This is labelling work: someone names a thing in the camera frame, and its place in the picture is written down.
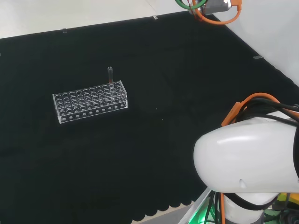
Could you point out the clear glass test tube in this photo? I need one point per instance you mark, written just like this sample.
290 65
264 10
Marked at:
110 74

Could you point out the clear acrylic test tube rack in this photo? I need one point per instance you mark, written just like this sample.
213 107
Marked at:
91 109

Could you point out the black bench cloth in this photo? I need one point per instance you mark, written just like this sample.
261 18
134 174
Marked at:
140 151

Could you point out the metal base plate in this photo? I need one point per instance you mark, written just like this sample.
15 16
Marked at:
196 207

